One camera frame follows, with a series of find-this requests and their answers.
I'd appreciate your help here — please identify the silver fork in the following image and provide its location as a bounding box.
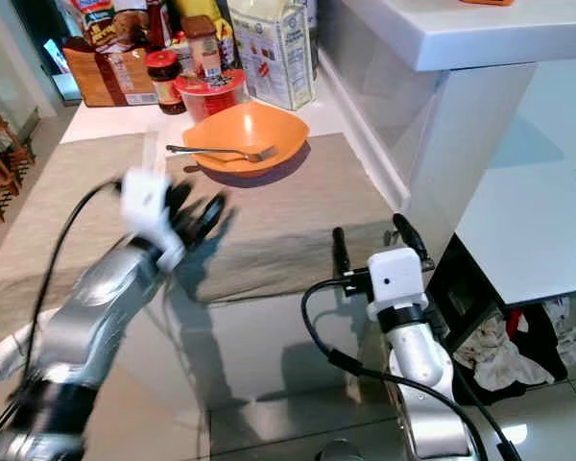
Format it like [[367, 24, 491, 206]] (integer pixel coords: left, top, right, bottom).
[[166, 144, 277, 162]]

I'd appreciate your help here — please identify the orange plate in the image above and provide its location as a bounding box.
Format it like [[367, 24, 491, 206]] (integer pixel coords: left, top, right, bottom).
[[182, 100, 311, 176]]

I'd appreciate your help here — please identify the beige table cloth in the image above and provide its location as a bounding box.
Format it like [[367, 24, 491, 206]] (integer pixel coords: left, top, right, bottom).
[[0, 133, 409, 347]]

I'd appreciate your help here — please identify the red instant noodle cup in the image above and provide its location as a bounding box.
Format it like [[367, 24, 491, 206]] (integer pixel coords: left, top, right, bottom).
[[175, 69, 249, 124]]

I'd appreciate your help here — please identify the dark jar with red lid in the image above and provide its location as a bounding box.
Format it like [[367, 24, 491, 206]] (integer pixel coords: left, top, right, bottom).
[[146, 50, 185, 116]]

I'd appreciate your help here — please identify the brown cardboard food box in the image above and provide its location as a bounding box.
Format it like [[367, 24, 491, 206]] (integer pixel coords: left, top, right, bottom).
[[62, 40, 155, 107]]

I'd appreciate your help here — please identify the white crumpled cloth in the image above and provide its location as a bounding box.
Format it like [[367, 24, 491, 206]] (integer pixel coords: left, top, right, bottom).
[[461, 298, 576, 390]]

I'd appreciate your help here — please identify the jar with brown lid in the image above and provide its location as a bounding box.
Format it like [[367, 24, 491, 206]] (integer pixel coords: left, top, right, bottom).
[[182, 14, 225, 80]]

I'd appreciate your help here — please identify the white printed paper bag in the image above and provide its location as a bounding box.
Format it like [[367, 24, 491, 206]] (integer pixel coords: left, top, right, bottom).
[[228, 0, 316, 111]]

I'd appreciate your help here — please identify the red sauce bottle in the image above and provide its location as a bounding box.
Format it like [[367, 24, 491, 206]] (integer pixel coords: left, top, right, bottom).
[[146, 0, 172, 49]]

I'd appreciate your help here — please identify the yellow bottle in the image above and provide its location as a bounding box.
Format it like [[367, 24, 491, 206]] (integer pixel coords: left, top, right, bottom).
[[173, 0, 236, 41]]

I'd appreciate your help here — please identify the glass sliding door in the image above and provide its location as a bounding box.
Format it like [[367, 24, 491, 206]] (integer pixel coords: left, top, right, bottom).
[[29, 0, 83, 102]]

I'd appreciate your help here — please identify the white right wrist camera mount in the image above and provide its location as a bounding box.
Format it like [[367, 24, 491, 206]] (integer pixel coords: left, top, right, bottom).
[[367, 247, 426, 323]]

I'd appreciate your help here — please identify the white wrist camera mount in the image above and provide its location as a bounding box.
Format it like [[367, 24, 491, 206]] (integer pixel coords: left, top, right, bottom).
[[120, 168, 183, 270], [367, 247, 426, 323]]

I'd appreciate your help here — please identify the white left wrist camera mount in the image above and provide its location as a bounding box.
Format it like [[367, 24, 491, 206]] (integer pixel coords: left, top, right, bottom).
[[120, 168, 183, 270]]

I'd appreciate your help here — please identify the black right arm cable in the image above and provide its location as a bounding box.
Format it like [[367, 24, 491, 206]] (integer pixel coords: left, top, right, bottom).
[[300, 279, 524, 461]]

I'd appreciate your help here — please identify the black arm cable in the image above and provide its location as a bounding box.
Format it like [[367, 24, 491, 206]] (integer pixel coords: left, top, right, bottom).
[[38, 178, 126, 385], [300, 279, 524, 461]]

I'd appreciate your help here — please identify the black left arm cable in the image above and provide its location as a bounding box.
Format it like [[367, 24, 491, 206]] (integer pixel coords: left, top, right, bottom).
[[38, 178, 126, 385]]

